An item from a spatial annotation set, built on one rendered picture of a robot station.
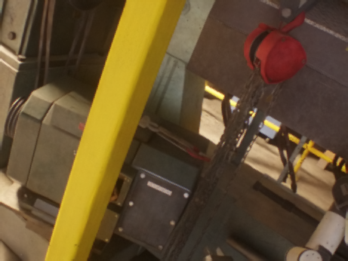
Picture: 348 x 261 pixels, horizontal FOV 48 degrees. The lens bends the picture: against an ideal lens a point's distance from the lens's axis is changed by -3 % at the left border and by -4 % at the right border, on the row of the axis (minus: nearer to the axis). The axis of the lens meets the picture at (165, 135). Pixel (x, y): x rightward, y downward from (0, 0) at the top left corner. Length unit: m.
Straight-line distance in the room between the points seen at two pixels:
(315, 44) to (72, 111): 1.01
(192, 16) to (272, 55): 0.82
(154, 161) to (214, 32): 0.69
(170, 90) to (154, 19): 1.17
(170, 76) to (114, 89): 1.08
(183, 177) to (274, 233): 0.60
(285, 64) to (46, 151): 0.95
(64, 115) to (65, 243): 0.51
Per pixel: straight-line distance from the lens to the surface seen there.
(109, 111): 1.00
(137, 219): 1.61
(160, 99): 2.09
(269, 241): 1.94
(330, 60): 1.74
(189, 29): 1.98
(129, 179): 1.44
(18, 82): 1.91
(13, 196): 1.84
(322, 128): 1.77
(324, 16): 1.76
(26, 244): 2.00
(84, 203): 1.13
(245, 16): 1.84
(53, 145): 1.60
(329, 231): 1.39
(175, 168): 1.51
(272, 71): 1.24
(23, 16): 1.92
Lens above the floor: 1.53
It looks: 25 degrees down
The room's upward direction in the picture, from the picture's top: 23 degrees clockwise
